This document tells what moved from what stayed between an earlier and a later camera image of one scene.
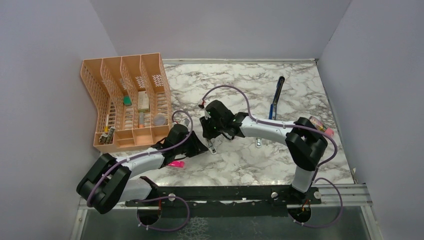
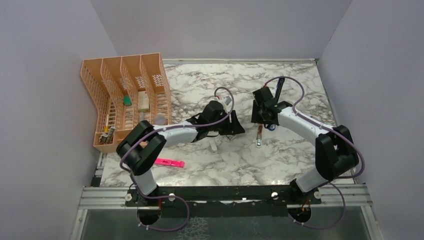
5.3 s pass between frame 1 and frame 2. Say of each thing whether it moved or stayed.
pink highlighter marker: stayed
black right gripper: moved
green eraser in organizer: stayed
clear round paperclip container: stayed
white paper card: stayed
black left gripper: moved
